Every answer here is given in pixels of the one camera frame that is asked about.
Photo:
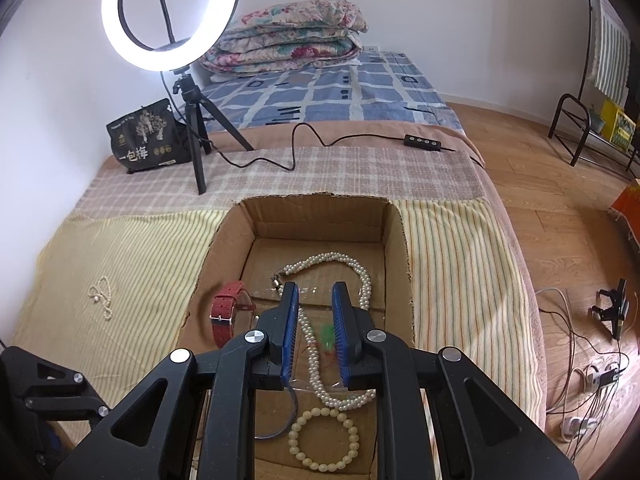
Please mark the black tripod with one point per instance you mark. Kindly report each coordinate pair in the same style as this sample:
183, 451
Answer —
192, 125

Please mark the white power strip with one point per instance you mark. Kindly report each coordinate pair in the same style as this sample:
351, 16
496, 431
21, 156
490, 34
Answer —
575, 425

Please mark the cardboard box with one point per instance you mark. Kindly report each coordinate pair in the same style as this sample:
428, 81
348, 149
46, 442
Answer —
320, 220

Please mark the yellow striped cloth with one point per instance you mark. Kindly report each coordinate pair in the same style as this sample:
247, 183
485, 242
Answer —
125, 250

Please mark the yellow box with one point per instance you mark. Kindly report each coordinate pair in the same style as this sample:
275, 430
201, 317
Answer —
617, 122

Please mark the small black stand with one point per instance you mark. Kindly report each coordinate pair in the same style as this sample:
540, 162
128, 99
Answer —
620, 310

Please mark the black metal coat rack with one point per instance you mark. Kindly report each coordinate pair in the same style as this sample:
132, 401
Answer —
556, 116

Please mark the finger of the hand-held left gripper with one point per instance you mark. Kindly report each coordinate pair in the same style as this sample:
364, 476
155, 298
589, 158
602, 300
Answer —
75, 379

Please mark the blue patterned bedsheet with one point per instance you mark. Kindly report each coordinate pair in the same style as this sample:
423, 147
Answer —
350, 95

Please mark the striped hanging towel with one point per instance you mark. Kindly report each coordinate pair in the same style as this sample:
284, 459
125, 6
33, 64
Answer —
612, 50

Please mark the small grey pot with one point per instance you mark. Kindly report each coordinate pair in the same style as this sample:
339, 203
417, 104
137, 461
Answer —
595, 119

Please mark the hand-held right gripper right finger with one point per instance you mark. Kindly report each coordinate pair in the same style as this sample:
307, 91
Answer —
341, 325

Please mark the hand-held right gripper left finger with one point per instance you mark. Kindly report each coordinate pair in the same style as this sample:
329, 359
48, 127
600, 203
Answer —
290, 325

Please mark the white wall socket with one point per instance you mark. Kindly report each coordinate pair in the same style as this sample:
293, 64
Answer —
372, 49

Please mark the folded floral quilt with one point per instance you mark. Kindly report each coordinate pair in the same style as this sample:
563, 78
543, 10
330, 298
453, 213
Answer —
290, 35

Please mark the orange cloth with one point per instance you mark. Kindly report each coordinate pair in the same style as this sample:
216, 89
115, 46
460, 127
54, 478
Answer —
631, 205

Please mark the black phone holder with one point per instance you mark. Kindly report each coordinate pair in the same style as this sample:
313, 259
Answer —
162, 5

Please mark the black snack bag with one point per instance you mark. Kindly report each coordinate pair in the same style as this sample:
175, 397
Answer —
145, 145

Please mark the black bangle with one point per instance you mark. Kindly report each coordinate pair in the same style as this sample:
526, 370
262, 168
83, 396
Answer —
288, 426

